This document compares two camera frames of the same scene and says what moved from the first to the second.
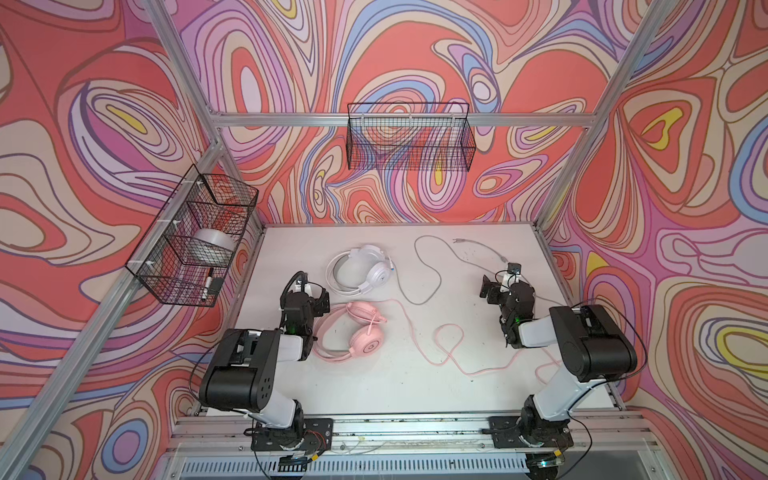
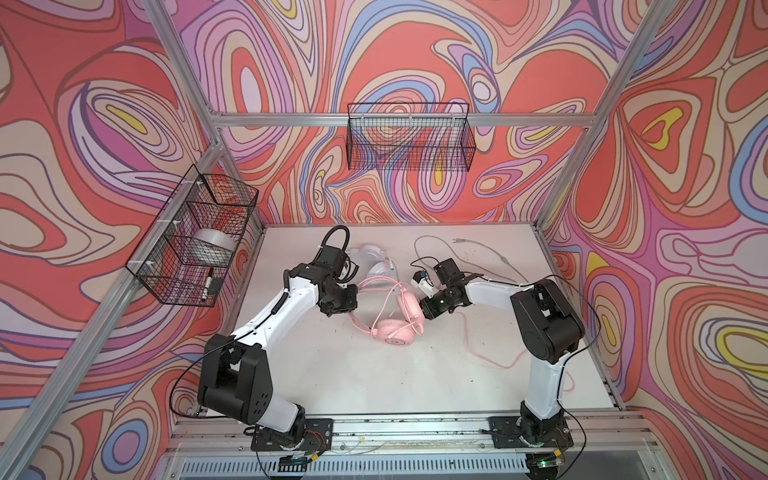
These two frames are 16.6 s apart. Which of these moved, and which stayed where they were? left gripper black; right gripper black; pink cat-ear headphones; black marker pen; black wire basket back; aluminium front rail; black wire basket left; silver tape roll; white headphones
Moved: right gripper black; left gripper black; pink cat-ear headphones
Stayed: aluminium front rail; silver tape roll; white headphones; black wire basket left; black wire basket back; black marker pen
